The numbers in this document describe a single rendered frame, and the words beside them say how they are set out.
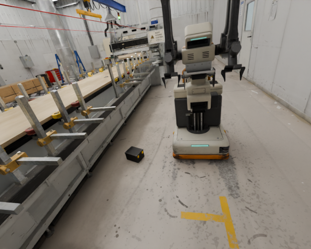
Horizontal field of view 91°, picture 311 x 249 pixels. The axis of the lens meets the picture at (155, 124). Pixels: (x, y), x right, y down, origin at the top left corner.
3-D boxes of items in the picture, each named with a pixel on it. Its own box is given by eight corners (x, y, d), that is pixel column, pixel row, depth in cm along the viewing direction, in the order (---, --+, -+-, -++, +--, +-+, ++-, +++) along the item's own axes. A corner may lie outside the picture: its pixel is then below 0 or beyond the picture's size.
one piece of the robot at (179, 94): (177, 126, 227) (173, 67, 188) (216, 124, 214) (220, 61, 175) (176, 139, 198) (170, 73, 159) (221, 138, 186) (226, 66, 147)
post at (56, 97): (80, 141, 138) (56, 89, 116) (78, 143, 135) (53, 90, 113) (77, 141, 139) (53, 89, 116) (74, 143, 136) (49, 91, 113)
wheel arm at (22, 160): (63, 162, 84) (60, 156, 82) (59, 166, 81) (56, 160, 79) (4, 161, 94) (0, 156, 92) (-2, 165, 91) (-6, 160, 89)
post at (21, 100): (58, 155, 115) (23, 94, 92) (55, 159, 112) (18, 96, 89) (55, 155, 116) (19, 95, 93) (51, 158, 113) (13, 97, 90)
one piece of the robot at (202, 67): (183, 86, 150) (182, 63, 140) (213, 83, 144) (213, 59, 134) (183, 91, 137) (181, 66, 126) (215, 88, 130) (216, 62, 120)
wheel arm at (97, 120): (105, 121, 128) (103, 117, 126) (103, 123, 125) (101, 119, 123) (61, 124, 137) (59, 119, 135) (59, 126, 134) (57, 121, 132)
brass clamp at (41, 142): (59, 135, 114) (56, 130, 112) (45, 146, 103) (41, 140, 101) (52, 136, 116) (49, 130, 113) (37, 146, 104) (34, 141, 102)
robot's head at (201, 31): (185, 39, 137) (184, 24, 123) (209, 35, 132) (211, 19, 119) (185, 52, 133) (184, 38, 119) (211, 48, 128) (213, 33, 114)
